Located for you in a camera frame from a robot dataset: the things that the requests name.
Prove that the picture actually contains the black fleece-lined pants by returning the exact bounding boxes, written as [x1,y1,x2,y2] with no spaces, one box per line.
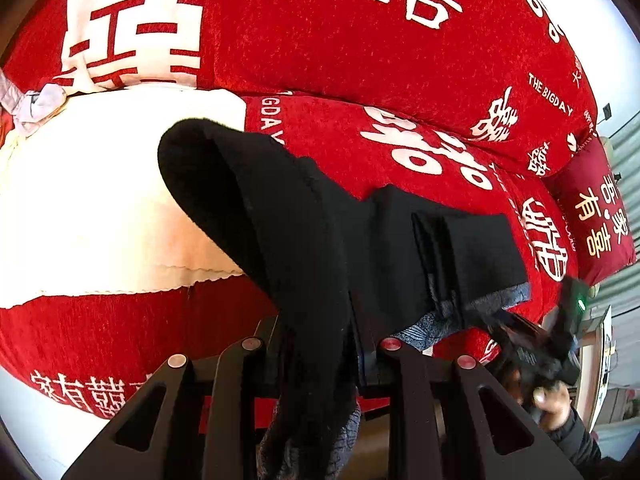
[157,119,532,479]

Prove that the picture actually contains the person's right hand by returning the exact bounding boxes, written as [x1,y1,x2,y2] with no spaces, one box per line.
[502,370,572,432]

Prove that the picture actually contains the white wooden side table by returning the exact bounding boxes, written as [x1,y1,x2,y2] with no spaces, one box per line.
[570,306,639,431]

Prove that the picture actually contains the small dark red cushion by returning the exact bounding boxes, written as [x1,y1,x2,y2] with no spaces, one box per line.
[544,136,637,286]

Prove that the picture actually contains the red patterned bed cover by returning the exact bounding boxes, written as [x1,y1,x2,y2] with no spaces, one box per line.
[0,81,582,480]

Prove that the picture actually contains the large red patterned quilt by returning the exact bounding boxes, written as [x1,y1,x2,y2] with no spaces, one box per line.
[1,0,597,176]

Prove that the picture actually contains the crumpled white plastic wrapper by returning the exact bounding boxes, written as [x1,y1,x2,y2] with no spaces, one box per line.
[0,73,67,133]

